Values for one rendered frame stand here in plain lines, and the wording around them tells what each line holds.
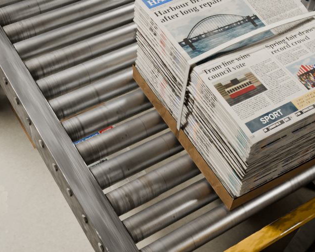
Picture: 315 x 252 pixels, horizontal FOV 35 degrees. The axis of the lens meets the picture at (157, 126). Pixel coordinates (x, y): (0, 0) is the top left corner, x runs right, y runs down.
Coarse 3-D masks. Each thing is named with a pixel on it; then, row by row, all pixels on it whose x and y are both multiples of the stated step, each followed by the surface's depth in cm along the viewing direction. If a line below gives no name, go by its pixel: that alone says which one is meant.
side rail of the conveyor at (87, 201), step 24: (0, 48) 115; (0, 72) 115; (24, 72) 112; (24, 96) 108; (24, 120) 113; (48, 120) 104; (48, 144) 101; (72, 144) 101; (48, 168) 110; (72, 168) 98; (72, 192) 95; (96, 192) 95; (96, 216) 92; (96, 240) 94; (120, 240) 90
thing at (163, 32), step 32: (160, 0) 94; (192, 0) 94; (224, 0) 95; (256, 0) 96; (288, 0) 97; (160, 32) 90; (192, 32) 90; (224, 32) 90; (160, 64) 96; (160, 96) 103
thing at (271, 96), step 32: (224, 64) 85; (256, 64) 86; (288, 64) 86; (224, 96) 81; (256, 96) 82; (288, 96) 82; (192, 128) 96; (224, 128) 83; (256, 128) 78; (288, 128) 80; (224, 160) 89; (256, 160) 81; (288, 160) 90
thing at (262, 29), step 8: (296, 16) 93; (304, 16) 93; (272, 24) 90; (280, 24) 91; (248, 32) 89; (256, 32) 89; (232, 40) 87; (240, 40) 87; (216, 48) 86; (224, 48) 87; (200, 56) 86
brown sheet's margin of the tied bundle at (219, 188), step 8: (192, 144) 97; (192, 152) 99; (200, 160) 97; (312, 160) 98; (200, 168) 98; (208, 168) 95; (296, 168) 96; (304, 168) 99; (208, 176) 96; (280, 176) 94; (288, 176) 98; (216, 184) 94; (264, 184) 93; (272, 184) 96; (216, 192) 96; (224, 192) 93; (248, 192) 92; (256, 192) 94; (224, 200) 94; (232, 200) 91; (240, 200) 93; (232, 208) 94
